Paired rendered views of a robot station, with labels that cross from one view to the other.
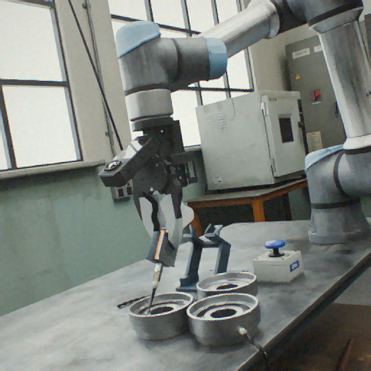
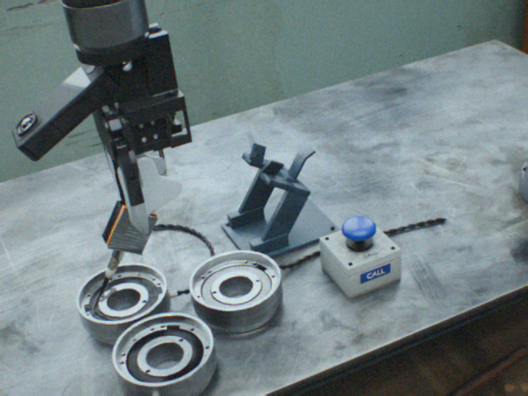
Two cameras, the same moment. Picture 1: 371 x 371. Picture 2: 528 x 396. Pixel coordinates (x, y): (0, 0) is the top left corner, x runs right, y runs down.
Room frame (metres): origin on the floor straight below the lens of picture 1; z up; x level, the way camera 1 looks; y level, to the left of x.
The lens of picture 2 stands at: (0.21, -0.41, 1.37)
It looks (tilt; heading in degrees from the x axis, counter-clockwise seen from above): 33 degrees down; 30
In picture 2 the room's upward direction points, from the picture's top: 7 degrees counter-clockwise
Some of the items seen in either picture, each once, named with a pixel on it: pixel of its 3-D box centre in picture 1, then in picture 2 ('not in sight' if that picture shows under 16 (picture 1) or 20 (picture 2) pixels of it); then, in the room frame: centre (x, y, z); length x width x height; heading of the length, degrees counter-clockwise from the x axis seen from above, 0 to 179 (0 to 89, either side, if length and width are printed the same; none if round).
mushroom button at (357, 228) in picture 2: (276, 252); (359, 240); (0.86, -0.15, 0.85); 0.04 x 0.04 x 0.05
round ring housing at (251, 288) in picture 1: (227, 292); (237, 292); (0.76, -0.04, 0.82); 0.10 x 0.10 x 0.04
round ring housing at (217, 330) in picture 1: (224, 319); (166, 360); (0.63, -0.02, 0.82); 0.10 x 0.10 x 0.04
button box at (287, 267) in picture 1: (279, 264); (364, 256); (0.86, -0.16, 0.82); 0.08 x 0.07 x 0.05; 140
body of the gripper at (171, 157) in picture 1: (161, 156); (131, 93); (0.74, 0.03, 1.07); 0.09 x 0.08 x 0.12; 142
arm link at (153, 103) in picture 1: (148, 109); (106, 16); (0.73, 0.04, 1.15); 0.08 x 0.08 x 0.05
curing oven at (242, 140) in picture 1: (258, 141); not in sight; (3.27, -0.58, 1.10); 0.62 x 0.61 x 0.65; 140
